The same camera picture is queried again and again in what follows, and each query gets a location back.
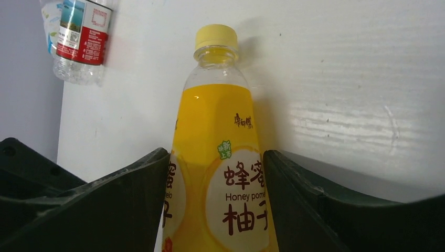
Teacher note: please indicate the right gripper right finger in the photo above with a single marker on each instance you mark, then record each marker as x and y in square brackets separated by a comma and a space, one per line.
[312, 213]

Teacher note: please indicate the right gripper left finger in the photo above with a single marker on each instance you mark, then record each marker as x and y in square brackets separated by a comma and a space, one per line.
[118, 212]

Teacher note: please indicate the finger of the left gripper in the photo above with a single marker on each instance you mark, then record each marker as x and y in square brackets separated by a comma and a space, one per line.
[28, 183]

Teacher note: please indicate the yellow juice bottle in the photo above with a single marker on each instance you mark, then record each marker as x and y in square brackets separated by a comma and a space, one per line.
[215, 197]

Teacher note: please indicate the red cap bottle blue-red label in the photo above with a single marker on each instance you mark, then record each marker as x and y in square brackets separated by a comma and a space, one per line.
[82, 40]

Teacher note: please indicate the clear bottle white blue label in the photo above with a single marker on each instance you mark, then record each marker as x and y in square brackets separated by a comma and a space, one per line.
[51, 11]

